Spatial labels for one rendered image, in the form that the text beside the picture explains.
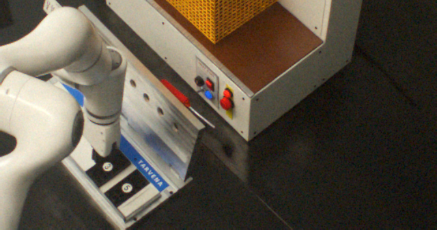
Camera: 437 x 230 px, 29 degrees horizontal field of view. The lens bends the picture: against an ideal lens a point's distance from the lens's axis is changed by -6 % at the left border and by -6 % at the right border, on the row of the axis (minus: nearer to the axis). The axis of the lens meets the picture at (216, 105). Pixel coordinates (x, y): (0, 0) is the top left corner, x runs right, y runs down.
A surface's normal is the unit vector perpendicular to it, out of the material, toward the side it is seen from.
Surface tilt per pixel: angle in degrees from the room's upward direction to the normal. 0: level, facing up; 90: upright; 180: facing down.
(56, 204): 0
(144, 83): 74
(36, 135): 39
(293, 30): 0
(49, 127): 34
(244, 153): 0
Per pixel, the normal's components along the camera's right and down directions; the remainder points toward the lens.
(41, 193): 0.00, -0.54
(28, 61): 0.20, 0.76
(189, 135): -0.73, 0.38
